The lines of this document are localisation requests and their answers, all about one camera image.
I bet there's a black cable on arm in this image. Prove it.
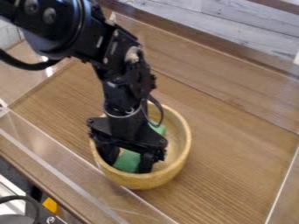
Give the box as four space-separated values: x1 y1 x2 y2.
141 94 165 129

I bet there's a black cable bottom left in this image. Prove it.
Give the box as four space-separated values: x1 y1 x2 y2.
0 195 42 224

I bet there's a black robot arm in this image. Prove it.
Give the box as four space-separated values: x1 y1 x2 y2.
0 0 168 173

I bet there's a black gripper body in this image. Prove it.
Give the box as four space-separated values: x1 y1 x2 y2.
85 112 169 163

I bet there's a yellow and black device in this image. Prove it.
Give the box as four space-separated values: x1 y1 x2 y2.
23 197 76 224

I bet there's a clear acrylic tray wall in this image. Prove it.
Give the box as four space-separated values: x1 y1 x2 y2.
0 108 178 224

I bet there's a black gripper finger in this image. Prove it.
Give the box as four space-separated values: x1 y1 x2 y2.
96 143 120 165
138 153 154 173

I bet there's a brown wooden bowl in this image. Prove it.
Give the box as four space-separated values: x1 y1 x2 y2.
89 105 192 190

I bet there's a green rectangular block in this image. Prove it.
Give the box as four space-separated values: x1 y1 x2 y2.
112 123 168 173

